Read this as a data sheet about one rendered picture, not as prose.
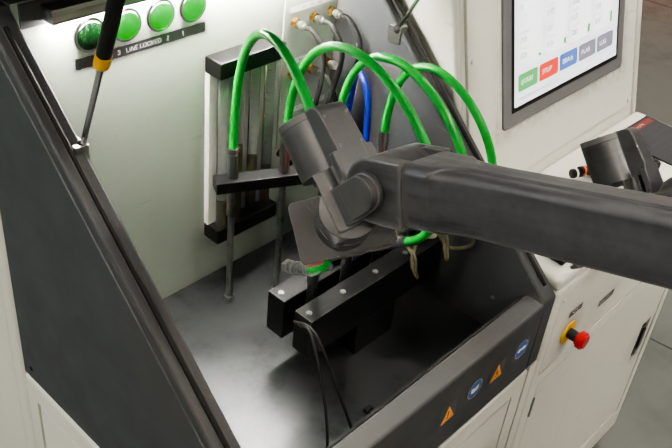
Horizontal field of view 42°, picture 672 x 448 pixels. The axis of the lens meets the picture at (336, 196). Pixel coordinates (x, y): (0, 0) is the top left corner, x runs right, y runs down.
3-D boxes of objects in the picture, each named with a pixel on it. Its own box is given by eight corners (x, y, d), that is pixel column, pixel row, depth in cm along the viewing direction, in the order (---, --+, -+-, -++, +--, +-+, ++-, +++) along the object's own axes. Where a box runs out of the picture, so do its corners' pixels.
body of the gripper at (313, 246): (287, 206, 91) (286, 195, 84) (381, 184, 92) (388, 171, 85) (301, 266, 90) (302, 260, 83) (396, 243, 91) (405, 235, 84)
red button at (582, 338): (575, 359, 164) (582, 339, 161) (557, 347, 166) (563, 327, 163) (589, 346, 167) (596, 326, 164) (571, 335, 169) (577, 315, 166)
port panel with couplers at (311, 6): (287, 156, 161) (298, -3, 144) (275, 148, 163) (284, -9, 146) (335, 134, 169) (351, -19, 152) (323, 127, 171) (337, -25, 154)
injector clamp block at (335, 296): (305, 389, 144) (311, 321, 135) (263, 356, 149) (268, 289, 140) (432, 300, 165) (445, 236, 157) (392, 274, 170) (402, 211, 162)
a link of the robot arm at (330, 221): (334, 247, 78) (392, 222, 78) (303, 178, 78) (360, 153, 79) (331, 255, 84) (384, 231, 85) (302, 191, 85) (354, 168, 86)
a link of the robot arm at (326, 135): (379, 206, 71) (446, 182, 77) (321, 82, 73) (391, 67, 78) (302, 252, 80) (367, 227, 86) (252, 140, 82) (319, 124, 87)
